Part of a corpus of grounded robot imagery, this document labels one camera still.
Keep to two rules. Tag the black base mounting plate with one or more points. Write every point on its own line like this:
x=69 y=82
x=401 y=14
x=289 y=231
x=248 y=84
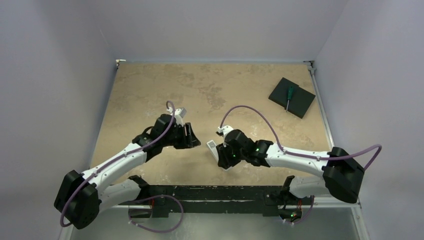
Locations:
x=203 y=199

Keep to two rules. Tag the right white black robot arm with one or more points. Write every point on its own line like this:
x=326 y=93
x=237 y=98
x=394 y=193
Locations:
x=330 y=172

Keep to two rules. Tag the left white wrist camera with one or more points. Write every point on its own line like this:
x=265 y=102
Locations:
x=179 y=114

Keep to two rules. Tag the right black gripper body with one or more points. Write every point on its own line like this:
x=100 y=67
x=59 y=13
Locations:
x=224 y=157

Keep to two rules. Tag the white remote control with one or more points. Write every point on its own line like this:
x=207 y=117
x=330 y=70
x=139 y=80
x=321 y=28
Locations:
x=212 y=146

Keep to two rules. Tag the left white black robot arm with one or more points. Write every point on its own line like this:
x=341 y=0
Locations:
x=81 y=195

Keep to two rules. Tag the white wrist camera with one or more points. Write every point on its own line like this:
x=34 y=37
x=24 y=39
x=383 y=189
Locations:
x=224 y=131
x=179 y=114

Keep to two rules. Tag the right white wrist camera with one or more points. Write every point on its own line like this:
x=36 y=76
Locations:
x=224 y=131

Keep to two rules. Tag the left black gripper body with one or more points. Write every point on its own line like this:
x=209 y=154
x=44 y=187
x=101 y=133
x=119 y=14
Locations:
x=177 y=138

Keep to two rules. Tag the black foam block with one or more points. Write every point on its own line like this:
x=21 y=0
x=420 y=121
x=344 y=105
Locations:
x=292 y=97

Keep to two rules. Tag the green handled screwdriver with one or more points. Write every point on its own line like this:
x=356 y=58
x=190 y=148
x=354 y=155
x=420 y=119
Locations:
x=290 y=92

